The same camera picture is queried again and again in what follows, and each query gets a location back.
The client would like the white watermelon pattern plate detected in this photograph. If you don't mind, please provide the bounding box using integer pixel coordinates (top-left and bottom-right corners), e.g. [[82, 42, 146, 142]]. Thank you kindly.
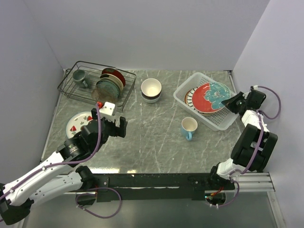
[[66, 111, 93, 139]]

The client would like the red rimmed bottom plate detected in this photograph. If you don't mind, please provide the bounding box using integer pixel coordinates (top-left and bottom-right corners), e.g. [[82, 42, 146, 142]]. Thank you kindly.
[[191, 82, 230, 114]]

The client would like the blue striped white plate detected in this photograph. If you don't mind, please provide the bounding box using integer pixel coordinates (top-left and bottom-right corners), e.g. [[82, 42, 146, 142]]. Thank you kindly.
[[185, 87, 224, 115]]

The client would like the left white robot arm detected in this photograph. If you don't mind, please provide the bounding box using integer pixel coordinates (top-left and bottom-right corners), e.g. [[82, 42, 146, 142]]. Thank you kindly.
[[0, 108, 128, 225]]

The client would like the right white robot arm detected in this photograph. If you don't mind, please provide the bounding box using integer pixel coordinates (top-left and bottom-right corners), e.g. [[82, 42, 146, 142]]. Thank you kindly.
[[208, 85, 281, 190]]

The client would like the white plastic perforated bin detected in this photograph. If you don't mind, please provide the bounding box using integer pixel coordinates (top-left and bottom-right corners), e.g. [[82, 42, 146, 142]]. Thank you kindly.
[[173, 72, 239, 131]]

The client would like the clear brown glass plate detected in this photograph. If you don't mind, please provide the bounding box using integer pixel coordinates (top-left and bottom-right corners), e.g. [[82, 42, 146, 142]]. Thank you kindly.
[[91, 88, 117, 104]]

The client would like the teal patterned plate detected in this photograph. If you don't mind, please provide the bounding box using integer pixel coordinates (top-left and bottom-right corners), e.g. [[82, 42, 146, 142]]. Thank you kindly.
[[96, 80, 120, 98]]

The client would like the cream plate in rack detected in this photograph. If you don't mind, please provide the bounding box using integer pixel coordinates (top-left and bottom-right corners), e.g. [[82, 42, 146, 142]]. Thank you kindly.
[[100, 74, 124, 92]]

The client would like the grey ceramic mug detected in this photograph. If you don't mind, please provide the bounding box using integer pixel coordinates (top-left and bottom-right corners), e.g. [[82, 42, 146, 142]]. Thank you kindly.
[[72, 69, 89, 89]]

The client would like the dark striped bottom bowl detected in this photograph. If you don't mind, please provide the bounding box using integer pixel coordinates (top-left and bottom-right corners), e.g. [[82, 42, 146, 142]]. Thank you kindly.
[[141, 92, 161, 104]]

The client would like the dark red plate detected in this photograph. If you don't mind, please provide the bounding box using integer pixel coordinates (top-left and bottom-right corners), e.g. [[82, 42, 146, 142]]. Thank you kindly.
[[102, 67, 126, 86]]

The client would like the light blue mug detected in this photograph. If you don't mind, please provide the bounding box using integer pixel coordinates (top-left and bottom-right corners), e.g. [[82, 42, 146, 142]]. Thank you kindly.
[[180, 117, 198, 141]]

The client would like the white top bowl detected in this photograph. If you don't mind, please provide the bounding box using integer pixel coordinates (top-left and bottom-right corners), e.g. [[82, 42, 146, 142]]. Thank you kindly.
[[141, 78, 162, 97]]

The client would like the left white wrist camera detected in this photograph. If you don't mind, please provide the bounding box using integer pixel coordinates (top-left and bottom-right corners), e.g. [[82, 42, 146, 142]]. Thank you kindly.
[[97, 102, 116, 117]]

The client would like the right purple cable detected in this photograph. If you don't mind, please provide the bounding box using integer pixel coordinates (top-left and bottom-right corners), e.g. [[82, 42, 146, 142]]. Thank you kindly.
[[213, 85, 282, 209]]

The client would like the purple cable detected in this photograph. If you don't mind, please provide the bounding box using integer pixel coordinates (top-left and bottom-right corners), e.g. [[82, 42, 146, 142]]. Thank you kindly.
[[213, 85, 282, 209], [0, 102, 122, 218]]

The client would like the black wire dish rack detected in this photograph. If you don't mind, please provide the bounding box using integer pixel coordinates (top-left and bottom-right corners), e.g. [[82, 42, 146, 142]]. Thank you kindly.
[[57, 61, 136, 112]]

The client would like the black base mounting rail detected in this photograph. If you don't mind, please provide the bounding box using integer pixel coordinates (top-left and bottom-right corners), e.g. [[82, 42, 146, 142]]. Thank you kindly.
[[75, 173, 235, 202]]

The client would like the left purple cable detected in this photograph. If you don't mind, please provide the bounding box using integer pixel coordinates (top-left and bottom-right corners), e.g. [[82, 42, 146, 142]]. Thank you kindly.
[[0, 102, 122, 218]]

